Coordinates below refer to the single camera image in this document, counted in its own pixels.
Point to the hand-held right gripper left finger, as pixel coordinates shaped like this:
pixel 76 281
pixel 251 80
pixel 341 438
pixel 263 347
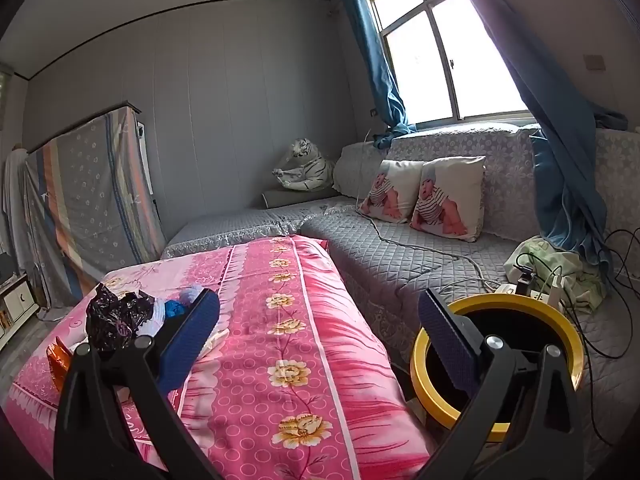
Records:
pixel 192 340

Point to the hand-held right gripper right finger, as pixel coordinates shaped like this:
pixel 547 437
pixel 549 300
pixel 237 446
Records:
pixel 450 345

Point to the blue cloth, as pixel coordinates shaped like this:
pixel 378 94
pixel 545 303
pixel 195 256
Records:
pixel 175 309

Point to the white foam net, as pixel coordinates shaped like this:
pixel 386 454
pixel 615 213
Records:
pixel 156 316

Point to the purple foam net bundle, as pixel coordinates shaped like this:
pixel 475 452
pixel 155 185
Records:
pixel 190 294

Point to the black plastic bag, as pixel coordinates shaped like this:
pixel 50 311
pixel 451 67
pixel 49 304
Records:
pixel 112 315

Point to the yellow rimmed black trash bin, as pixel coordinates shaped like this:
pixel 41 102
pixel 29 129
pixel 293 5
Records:
pixel 525 305

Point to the orange peel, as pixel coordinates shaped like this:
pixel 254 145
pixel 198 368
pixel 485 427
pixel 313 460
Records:
pixel 57 357

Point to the white power strip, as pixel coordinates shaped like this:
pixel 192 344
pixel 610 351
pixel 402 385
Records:
pixel 505 290

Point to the black charger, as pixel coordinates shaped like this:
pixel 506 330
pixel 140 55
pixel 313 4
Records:
pixel 524 280

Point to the grey quilted sofa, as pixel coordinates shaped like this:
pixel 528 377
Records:
pixel 400 250

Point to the pink floral blanket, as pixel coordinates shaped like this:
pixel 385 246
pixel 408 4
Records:
pixel 300 360

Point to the white charger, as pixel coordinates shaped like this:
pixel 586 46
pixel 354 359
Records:
pixel 556 287

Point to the baby print pillow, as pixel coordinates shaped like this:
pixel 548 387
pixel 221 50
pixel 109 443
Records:
pixel 450 195
pixel 395 185

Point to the pale green cloth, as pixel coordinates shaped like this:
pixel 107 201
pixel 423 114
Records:
pixel 590 285

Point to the grey bolster pillow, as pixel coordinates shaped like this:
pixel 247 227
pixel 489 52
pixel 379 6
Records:
pixel 280 197

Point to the striped sheet covered mattress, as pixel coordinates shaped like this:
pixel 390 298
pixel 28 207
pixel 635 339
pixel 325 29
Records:
pixel 90 200

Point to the white low cabinet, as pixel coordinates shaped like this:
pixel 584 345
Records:
pixel 17 305

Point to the wide blue curtain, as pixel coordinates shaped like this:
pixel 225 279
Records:
pixel 565 170

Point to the white tiger plush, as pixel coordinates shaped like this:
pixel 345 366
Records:
pixel 312 167

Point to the white hanging cloth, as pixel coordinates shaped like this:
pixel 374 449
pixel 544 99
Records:
pixel 15 200

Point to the window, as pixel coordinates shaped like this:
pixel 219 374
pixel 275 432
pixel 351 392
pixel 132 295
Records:
pixel 425 60

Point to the white wall unit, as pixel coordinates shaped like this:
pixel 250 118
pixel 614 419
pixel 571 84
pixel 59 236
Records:
pixel 142 132

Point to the wall switch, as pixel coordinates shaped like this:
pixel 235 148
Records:
pixel 595 62

